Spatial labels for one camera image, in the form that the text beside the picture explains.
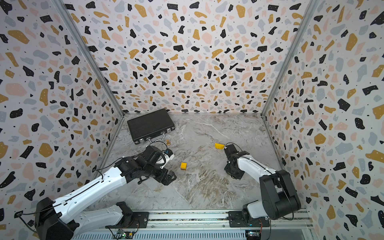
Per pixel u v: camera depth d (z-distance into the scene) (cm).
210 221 76
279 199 43
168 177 67
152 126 107
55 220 38
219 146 100
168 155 69
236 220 73
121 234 71
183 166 90
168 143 103
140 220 73
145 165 58
